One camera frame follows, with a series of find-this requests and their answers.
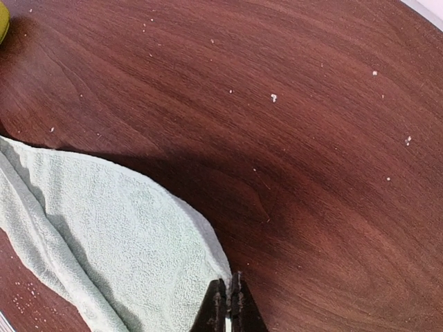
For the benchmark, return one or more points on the green towel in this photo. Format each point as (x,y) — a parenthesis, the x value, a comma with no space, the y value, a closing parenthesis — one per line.
(128,254)

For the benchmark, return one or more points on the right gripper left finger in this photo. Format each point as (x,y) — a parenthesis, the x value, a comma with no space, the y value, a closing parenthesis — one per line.
(212,314)

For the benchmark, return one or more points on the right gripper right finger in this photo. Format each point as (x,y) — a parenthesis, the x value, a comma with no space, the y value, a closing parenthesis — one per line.
(243,311)

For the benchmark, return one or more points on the green bowl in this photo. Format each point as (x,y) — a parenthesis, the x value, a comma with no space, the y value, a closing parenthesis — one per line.
(4,21)

